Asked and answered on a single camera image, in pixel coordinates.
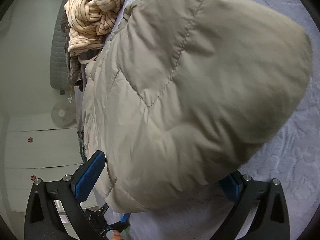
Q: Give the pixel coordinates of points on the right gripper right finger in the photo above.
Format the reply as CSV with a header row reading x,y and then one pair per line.
x,y
271,219

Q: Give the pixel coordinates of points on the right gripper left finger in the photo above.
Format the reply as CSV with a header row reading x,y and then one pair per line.
x,y
42,220

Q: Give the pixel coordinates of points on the beige quilted down jacket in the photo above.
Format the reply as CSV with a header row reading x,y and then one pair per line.
x,y
187,91

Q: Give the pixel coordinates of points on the person's left hand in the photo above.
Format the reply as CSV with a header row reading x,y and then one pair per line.
x,y
116,235

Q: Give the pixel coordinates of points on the lavender bed blanket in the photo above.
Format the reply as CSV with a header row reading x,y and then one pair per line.
x,y
292,156

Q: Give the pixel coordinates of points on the white wardrobe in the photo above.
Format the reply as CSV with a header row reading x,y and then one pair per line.
x,y
36,148

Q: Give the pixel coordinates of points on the white electric fan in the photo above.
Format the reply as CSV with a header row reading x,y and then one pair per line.
x,y
64,113

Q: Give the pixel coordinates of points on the grey quilted headboard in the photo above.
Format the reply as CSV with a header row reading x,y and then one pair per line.
x,y
58,67

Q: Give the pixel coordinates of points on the grey brown crumpled garment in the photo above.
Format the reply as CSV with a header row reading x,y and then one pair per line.
x,y
73,64

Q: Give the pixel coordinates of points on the cream striped knit garment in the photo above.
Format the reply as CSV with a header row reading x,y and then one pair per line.
x,y
90,21

